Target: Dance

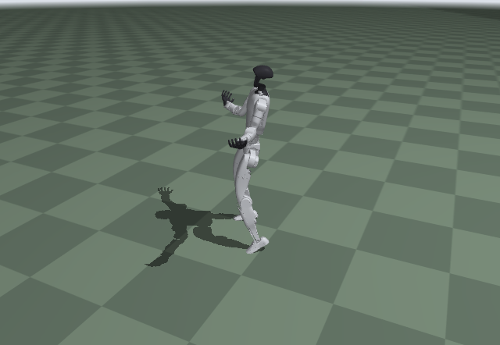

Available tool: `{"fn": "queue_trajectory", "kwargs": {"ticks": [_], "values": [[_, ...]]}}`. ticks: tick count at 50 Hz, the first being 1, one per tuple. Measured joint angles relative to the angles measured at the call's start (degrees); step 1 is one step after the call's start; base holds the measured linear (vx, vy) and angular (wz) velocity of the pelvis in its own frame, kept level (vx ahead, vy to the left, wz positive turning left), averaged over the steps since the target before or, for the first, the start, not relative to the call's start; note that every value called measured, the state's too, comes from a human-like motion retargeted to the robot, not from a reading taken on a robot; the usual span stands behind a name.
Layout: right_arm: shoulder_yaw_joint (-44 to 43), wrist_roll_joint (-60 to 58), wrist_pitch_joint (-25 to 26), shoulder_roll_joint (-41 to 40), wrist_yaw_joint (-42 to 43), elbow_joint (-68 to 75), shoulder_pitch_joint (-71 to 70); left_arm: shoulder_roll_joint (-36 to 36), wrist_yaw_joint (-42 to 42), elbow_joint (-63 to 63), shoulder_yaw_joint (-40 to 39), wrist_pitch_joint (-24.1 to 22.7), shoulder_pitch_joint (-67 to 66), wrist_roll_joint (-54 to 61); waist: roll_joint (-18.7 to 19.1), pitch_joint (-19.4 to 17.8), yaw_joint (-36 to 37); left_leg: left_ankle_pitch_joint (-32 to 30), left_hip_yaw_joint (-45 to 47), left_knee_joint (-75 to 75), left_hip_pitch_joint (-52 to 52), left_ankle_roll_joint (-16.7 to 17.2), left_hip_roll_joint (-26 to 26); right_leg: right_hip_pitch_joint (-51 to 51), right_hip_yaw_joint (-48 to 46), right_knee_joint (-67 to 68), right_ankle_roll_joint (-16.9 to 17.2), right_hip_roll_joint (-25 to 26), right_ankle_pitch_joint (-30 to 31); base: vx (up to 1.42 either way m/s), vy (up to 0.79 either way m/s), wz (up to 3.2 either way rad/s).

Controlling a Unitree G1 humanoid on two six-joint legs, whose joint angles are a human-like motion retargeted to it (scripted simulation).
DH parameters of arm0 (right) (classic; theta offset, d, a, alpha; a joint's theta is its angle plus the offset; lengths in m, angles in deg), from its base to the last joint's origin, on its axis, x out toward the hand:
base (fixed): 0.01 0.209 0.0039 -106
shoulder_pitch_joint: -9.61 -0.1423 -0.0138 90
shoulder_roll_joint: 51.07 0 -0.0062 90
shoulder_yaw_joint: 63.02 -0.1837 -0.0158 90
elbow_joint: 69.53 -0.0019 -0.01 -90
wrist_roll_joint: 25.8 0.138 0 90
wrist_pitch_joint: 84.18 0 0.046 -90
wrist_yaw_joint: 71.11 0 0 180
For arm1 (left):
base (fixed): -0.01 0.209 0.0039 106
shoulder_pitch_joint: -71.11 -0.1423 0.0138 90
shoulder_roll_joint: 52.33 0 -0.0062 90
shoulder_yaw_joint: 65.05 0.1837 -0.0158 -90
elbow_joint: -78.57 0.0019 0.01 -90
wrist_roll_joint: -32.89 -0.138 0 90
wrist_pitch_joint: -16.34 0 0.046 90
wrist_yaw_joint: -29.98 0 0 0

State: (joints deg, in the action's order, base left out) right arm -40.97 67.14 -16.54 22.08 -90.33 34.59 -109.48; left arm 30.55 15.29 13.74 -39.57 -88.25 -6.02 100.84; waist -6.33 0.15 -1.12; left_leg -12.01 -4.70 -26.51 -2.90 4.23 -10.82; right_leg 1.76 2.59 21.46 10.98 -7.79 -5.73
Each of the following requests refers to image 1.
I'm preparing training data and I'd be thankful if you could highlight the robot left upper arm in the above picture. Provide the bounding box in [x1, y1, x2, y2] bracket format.
[245, 98, 267, 133]

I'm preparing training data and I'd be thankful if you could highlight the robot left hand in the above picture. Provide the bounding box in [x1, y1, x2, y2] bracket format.
[228, 138, 248, 149]

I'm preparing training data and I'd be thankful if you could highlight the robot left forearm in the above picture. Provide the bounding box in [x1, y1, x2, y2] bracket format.
[237, 130, 256, 148]

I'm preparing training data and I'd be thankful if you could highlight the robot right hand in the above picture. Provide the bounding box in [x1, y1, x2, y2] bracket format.
[222, 90, 234, 106]

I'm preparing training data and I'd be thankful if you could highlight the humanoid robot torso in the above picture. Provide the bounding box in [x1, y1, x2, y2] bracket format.
[243, 88, 270, 156]

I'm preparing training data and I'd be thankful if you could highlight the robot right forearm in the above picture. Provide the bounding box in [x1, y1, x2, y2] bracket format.
[223, 101, 237, 115]

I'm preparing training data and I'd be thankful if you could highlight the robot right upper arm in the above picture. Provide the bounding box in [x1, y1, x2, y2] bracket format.
[234, 87, 257, 116]

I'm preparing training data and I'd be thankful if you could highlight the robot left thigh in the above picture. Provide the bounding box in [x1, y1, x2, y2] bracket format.
[235, 149, 259, 207]

